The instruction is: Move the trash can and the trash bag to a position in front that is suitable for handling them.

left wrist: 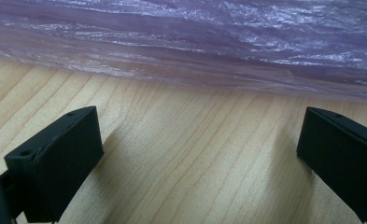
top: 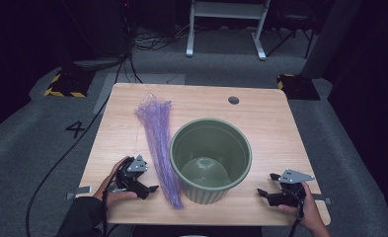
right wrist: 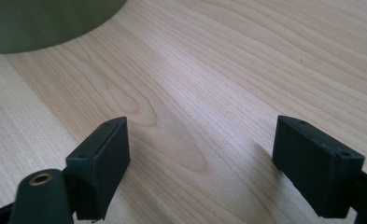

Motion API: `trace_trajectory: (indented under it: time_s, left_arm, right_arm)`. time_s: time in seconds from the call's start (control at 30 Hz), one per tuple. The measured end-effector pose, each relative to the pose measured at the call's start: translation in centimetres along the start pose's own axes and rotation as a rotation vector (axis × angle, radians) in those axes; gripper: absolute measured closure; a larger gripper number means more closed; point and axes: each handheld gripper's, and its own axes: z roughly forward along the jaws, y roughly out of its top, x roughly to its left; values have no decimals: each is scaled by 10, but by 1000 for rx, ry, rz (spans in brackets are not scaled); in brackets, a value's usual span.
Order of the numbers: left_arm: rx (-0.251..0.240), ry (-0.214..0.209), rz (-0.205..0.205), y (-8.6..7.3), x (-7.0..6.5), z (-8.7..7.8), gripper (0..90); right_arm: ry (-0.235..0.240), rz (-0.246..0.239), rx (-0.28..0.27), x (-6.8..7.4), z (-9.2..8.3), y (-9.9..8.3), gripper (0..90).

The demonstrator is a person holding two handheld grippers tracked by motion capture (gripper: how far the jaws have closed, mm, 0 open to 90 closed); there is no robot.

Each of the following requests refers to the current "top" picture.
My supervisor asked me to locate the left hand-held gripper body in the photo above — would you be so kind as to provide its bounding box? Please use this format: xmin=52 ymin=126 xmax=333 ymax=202
xmin=115 ymin=154 xmax=149 ymax=198

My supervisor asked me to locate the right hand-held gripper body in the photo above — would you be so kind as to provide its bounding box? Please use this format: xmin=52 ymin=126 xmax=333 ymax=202
xmin=266 ymin=168 xmax=316 ymax=208

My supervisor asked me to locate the purple plastic bag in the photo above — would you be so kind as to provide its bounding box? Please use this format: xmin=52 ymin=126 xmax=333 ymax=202
xmin=133 ymin=92 xmax=186 ymax=210

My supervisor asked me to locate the green plastic bin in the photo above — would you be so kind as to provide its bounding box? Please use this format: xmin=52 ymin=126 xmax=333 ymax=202
xmin=169 ymin=118 xmax=254 ymax=205

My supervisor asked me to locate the person's left hand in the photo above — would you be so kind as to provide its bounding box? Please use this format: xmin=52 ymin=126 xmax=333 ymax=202
xmin=93 ymin=156 xmax=138 ymax=208

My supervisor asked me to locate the person's right hand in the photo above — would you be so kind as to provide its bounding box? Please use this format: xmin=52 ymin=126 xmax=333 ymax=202
xmin=277 ymin=182 xmax=328 ymax=232

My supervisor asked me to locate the black yellow striped base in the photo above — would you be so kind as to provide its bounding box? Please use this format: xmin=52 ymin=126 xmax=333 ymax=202
xmin=43 ymin=68 xmax=97 ymax=99
xmin=276 ymin=73 xmax=322 ymax=102

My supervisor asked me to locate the black tripod stand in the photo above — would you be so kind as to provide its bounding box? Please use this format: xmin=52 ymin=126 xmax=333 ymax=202
xmin=266 ymin=9 xmax=316 ymax=59

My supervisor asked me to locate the black equipment rack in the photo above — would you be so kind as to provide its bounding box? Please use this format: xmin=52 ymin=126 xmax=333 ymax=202
xmin=58 ymin=0 xmax=132 ymax=72

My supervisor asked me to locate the grey pillar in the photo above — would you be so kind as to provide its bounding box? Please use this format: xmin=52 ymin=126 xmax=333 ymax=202
xmin=300 ymin=0 xmax=364 ymax=80

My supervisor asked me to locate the right hand-held gripper cable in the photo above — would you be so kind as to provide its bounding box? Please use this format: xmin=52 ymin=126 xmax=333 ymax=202
xmin=287 ymin=197 xmax=307 ymax=237

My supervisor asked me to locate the metal table bracket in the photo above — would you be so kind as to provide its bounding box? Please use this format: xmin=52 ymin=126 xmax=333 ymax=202
xmin=65 ymin=185 xmax=93 ymax=201
xmin=311 ymin=193 xmax=333 ymax=205

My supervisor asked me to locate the long black floor cable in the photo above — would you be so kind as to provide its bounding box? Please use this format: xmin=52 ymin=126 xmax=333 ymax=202
xmin=25 ymin=52 xmax=133 ymax=237

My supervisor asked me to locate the bundle of floor cables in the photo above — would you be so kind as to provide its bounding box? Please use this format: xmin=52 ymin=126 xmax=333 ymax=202
xmin=132 ymin=23 xmax=191 ymax=52

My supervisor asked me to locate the white desk frame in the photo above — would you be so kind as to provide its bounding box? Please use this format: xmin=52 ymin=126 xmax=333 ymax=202
xmin=185 ymin=0 xmax=272 ymax=61

